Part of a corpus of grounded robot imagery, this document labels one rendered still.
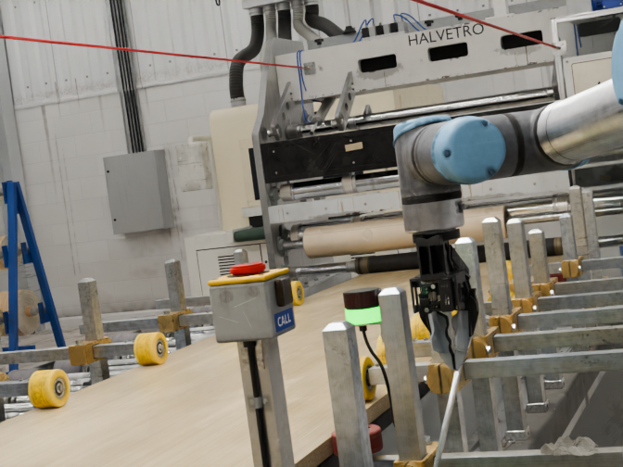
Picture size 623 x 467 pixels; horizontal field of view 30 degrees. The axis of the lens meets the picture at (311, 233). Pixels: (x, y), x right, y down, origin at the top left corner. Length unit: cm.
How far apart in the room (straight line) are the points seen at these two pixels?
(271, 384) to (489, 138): 51
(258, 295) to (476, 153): 46
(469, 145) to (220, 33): 1019
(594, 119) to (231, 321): 53
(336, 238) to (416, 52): 81
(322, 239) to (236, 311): 327
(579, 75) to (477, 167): 266
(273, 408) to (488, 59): 342
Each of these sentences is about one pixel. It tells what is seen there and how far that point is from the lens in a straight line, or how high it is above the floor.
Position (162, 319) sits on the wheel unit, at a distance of 338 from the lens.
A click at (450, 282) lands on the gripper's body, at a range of 171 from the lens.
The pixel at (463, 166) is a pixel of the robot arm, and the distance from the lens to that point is 158.
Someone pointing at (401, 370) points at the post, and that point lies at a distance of 177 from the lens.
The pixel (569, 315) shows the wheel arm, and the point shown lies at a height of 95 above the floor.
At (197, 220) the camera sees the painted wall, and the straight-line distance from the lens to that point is 1187.
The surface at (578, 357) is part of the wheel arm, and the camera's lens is 201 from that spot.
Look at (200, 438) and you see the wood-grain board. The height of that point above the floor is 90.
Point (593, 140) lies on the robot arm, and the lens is 152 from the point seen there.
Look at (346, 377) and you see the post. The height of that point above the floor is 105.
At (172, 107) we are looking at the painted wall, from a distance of 1194.
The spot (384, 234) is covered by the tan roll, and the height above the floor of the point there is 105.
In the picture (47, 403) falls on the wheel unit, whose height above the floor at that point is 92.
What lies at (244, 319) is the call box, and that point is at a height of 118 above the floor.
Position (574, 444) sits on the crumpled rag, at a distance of 179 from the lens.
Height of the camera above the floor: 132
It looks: 3 degrees down
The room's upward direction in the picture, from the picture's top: 8 degrees counter-clockwise
